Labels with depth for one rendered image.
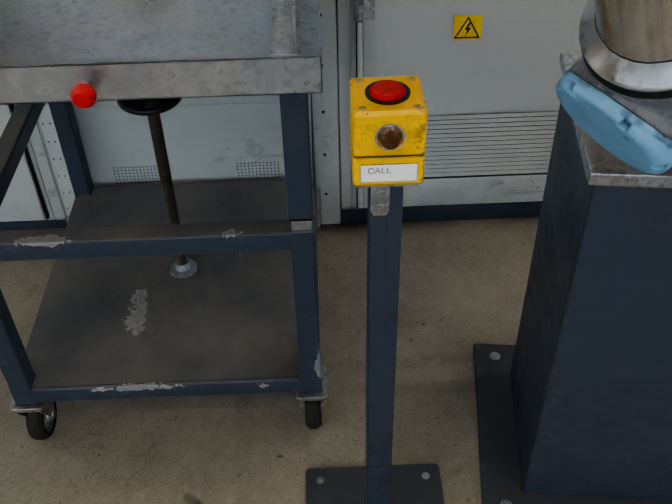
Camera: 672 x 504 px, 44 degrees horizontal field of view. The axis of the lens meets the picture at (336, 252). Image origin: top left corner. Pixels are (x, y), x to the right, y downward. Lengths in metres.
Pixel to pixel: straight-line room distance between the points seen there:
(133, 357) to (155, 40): 0.69
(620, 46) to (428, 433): 1.05
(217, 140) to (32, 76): 0.89
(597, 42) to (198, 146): 1.31
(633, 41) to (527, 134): 1.24
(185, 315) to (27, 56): 0.70
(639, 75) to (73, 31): 0.76
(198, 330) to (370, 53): 0.71
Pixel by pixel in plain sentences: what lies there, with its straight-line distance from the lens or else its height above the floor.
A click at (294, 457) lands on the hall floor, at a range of 1.67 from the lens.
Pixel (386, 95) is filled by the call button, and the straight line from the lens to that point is 0.90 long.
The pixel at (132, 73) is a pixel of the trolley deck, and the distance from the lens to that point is 1.14.
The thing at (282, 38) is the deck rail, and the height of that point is 0.85.
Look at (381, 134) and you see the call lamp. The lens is 0.89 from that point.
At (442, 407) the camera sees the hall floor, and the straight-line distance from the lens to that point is 1.74.
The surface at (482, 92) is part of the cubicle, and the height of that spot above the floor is 0.39.
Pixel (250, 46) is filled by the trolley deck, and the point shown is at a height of 0.85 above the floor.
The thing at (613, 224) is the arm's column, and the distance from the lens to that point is 1.16.
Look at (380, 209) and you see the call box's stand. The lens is 0.99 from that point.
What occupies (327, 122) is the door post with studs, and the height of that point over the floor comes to 0.31.
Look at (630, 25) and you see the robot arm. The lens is 0.79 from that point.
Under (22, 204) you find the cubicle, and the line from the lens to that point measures 2.19.
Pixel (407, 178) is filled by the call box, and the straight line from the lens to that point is 0.94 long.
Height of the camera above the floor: 1.37
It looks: 41 degrees down
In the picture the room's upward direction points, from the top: 2 degrees counter-clockwise
